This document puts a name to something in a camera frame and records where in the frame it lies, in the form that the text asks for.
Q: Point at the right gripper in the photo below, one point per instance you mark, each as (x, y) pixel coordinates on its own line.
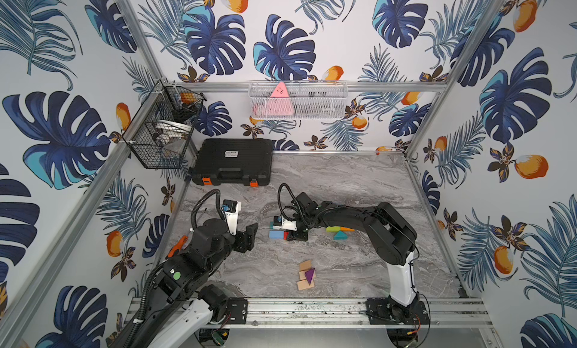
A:
(295, 235)

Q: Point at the black wire basket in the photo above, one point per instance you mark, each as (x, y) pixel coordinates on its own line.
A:
(165, 126)

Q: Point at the black tool case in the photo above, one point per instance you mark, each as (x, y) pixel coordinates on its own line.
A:
(233, 161)

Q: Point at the small teal block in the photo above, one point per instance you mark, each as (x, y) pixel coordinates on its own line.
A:
(339, 236)

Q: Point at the orange handled screwdriver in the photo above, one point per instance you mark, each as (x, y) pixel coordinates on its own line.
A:
(178, 247)

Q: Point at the purple triangle block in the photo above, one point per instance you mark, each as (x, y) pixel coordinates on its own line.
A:
(309, 275)

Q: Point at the natural wood triangle block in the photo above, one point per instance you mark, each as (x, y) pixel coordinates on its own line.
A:
(305, 266)

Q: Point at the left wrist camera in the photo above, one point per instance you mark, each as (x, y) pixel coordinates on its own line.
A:
(231, 210)

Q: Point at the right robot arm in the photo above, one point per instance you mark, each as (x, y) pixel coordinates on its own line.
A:
(391, 236)

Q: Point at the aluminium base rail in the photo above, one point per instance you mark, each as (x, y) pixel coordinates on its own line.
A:
(356, 313)

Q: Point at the pink triangle sign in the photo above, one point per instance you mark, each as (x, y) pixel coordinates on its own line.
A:
(279, 103)

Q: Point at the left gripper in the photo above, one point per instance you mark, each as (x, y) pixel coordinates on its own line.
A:
(243, 239)

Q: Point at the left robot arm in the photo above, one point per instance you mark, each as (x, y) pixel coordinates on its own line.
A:
(177, 300)

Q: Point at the light blue block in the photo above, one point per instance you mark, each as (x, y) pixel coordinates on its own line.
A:
(277, 235)

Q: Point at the white wire shelf basket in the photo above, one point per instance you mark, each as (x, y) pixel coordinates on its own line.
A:
(311, 99)

